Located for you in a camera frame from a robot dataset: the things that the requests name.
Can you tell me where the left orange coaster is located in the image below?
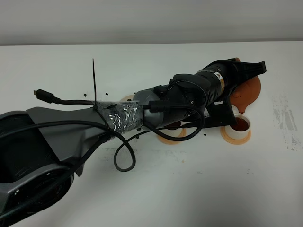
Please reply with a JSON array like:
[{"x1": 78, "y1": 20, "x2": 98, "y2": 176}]
[{"x1": 156, "y1": 127, "x2": 187, "y2": 145}]

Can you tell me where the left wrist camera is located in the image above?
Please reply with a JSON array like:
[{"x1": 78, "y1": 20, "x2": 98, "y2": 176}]
[{"x1": 182, "y1": 96, "x2": 237, "y2": 130}]

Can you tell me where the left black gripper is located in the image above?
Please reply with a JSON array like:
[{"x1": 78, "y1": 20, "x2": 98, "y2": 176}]
[{"x1": 160, "y1": 59, "x2": 267, "y2": 123}]

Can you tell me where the beige teapot saucer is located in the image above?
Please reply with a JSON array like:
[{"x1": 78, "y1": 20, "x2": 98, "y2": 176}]
[{"x1": 120, "y1": 94, "x2": 134, "y2": 102}]

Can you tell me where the right orange coaster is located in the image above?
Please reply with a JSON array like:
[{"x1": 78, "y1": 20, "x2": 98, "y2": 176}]
[{"x1": 220, "y1": 126, "x2": 251, "y2": 145}]

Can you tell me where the right white teacup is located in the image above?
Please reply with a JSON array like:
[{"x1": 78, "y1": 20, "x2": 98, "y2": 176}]
[{"x1": 225, "y1": 106, "x2": 251, "y2": 140}]

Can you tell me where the left white teacup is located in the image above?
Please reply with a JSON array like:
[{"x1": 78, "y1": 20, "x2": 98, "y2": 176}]
[{"x1": 165, "y1": 121, "x2": 181, "y2": 130}]

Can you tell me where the black zip tie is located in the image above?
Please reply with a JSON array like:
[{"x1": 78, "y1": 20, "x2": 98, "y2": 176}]
[{"x1": 92, "y1": 59, "x2": 110, "y2": 134}]

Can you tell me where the brown clay teapot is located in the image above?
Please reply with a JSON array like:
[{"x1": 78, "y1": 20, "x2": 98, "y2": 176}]
[{"x1": 230, "y1": 76, "x2": 261, "y2": 114}]

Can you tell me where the orange coaster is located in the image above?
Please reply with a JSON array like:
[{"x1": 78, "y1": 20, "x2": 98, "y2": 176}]
[
  {"x1": 220, "y1": 126, "x2": 251, "y2": 145},
  {"x1": 156, "y1": 127, "x2": 187, "y2": 145}
]

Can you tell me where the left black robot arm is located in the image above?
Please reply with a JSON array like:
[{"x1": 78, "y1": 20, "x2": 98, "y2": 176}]
[{"x1": 0, "y1": 58, "x2": 267, "y2": 227}]

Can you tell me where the white teacup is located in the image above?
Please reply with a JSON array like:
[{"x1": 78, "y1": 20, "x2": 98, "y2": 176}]
[
  {"x1": 165, "y1": 121, "x2": 181, "y2": 130},
  {"x1": 225, "y1": 106, "x2": 251, "y2": 140}
]

